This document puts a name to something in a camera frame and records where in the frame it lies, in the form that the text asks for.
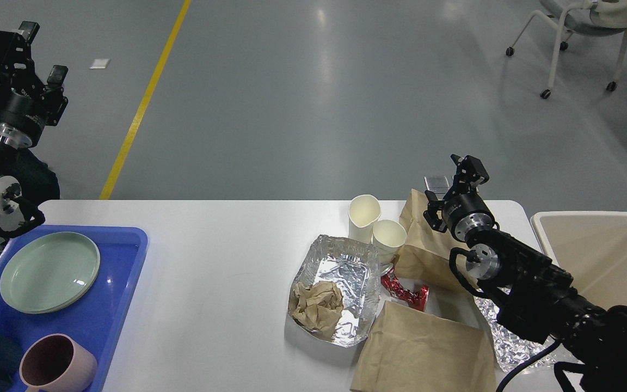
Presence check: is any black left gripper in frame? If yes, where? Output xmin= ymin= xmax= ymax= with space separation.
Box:
xmin=0 ymin=21 xmax=68 ymax=149

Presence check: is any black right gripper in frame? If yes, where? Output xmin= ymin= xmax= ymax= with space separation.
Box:
xmin=423 ymin=154 xmax=497 ymax=243

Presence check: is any mint green plate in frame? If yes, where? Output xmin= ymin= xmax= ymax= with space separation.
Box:
xmin=0 ymin=231 xmax=101 ymax=288

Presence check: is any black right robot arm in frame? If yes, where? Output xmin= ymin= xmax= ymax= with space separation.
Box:
xmin=423 ymin=154 xmax=627 ymax=391

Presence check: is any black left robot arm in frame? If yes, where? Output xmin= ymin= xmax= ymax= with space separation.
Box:
xmin=0 ymin=21 xmax=68 ymax=239

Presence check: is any grey metal floor plate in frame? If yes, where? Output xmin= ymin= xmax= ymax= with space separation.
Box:
xmin=425 ymin=175 xmax=451 ymax=199

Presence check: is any brown paper bag rear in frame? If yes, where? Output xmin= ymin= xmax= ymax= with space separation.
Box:
xmin=394 ymin=189 xmax=468 ymax=293

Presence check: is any brown paper bag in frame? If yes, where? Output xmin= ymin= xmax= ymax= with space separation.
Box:
xmin=350 ymin=301 xmax=497 ymax=391
xmin=394 ymin=189 xmax=468 ymax=293

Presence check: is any short white paper cup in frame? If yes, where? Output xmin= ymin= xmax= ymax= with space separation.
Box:
xmin=372 ymin=220 xmax=407 ymax=265

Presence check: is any tall white paper cup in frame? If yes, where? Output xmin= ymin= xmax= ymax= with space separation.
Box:
xmin=347 ymin=194 xmax=382 ymax=244

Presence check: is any red foil wrapper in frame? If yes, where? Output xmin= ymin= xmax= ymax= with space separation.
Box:
xmin=380 ymin=270 xmax=429 ymax=312

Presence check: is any aluminium foil tray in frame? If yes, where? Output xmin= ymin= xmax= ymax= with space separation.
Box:
xmin=287 ymin=234 xmax=381 ymax=347

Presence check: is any brown paper bag front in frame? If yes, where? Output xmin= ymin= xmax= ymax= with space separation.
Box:
xmin=350 ymin=301 xmax=497 ymax=391

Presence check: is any crumpled aluminium foil sheet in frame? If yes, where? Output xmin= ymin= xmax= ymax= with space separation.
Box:
xmin=474 ymin=297 xmax=578 ymax=373

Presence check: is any crumpled brown paper napkin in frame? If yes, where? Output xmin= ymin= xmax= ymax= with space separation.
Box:
xmin=288 ymin=280 xmax=343 ymax=335

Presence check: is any beige plastic bin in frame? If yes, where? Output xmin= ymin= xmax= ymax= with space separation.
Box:
xmin=531 ymin=211 xmax=627 ymax=309

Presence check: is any pink plate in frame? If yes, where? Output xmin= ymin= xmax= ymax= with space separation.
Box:
xmin=0 ymin=281 xmax=92 ymax=315

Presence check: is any grey office chair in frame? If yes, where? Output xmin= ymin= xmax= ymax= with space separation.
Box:
xmin=505 ymin=1 xmax=627 ymax=100

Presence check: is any pink mug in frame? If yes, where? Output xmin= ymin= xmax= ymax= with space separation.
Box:
xmin=19 ymin=333 xmax=98 ymax=391

